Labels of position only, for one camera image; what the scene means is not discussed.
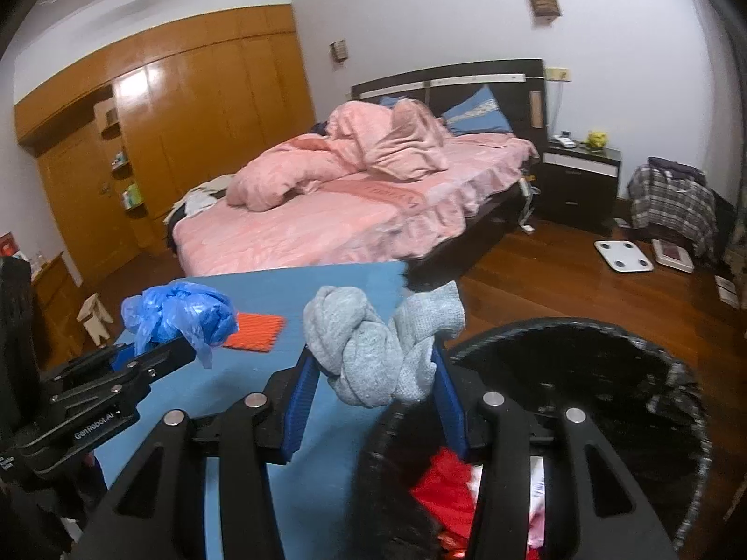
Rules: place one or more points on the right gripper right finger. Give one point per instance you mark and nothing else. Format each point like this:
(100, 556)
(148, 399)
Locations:
(594, 507)

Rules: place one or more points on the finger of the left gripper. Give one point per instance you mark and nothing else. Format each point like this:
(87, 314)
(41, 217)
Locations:
(157, 358)

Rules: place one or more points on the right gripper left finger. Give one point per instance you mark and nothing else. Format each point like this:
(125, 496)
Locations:
(155, 508)

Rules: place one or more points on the blue plastic bag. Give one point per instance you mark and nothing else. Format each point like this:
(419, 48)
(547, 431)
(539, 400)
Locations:
(200, 314)

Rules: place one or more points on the white blue medicine box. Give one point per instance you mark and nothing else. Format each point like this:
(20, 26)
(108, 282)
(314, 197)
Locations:
(537, 504)

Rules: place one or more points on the orange foam net sleeve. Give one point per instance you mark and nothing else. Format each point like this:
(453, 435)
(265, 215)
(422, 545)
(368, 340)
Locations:
(256, 332)

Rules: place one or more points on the red cloth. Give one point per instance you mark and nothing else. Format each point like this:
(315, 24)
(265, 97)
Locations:
(444, 492)

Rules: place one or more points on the grey socks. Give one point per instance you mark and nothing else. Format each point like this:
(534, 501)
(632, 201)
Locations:
(370, 362)

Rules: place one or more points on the black lined trash bin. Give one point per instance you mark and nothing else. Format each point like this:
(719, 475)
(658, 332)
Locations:
(646, 403)

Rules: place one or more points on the small white stool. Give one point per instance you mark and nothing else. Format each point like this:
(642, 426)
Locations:
(95, 319)

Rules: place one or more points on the wooden side cabinet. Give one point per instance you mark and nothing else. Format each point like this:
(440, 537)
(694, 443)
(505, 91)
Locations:
(58, 336)

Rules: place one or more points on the clothes pile on bed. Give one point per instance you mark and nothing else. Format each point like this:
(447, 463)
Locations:
(198, 199)

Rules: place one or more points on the wooden wardrobe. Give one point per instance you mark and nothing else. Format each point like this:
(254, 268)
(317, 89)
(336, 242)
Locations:
(120, 135)

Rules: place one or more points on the white bathroom scale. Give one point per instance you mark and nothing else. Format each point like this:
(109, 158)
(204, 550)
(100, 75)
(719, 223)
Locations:
(623, 256)

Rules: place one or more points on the red white flat box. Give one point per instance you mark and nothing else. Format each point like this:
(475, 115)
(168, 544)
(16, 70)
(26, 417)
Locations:
(672, 256)

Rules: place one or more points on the bed with pink sheet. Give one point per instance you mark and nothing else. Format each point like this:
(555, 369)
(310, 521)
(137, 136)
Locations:
(342, 222)

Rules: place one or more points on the black white nightstand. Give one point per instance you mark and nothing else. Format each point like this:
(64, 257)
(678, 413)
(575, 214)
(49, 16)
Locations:
(578, 187)

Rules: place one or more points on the pink duvet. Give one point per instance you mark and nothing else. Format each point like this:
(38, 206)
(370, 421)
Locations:
(405, 143)

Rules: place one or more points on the white power strip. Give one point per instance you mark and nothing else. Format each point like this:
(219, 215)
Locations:
(528, 193)

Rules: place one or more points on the yellow plush toy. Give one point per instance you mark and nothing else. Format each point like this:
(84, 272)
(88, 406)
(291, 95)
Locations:
(596, 140)

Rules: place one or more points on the white phone on nightstand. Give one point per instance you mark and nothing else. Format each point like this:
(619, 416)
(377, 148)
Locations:
(564, 140)

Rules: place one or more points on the blue pillow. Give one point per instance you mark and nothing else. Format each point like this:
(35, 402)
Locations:
(477, 115)

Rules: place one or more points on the black headboard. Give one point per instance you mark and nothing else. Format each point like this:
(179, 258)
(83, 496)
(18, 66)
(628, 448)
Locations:
(518, 86)

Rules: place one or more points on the left wall lamp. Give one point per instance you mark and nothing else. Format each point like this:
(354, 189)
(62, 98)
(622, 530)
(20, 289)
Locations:
(339, 51)

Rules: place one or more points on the wall lamp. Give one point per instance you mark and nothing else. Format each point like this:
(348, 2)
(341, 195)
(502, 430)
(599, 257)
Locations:
(339, 51)
(545, 10)

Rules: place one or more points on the right wall lamp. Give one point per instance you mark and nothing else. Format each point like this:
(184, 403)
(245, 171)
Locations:
(545, 10)

